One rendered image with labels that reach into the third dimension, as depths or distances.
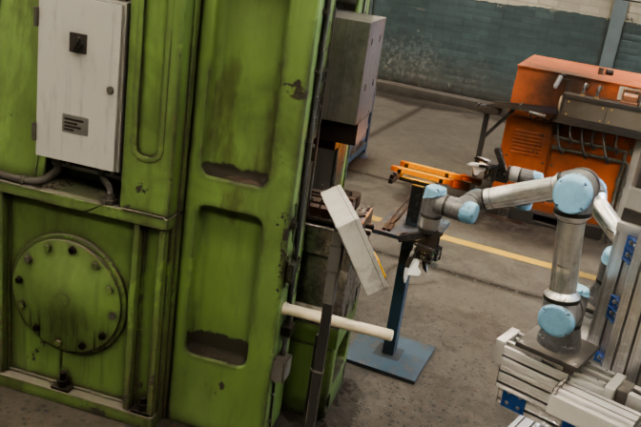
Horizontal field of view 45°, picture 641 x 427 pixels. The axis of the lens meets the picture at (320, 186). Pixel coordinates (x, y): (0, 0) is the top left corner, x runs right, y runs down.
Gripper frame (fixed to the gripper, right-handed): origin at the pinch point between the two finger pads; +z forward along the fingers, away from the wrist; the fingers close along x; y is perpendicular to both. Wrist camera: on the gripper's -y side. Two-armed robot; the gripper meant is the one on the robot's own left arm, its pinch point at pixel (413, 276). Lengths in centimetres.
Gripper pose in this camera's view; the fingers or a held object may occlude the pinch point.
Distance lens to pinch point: 284.4
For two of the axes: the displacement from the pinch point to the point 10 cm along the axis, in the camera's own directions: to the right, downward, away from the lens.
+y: 7.8, 2.9, -5.5
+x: 6.1, -1.7, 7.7
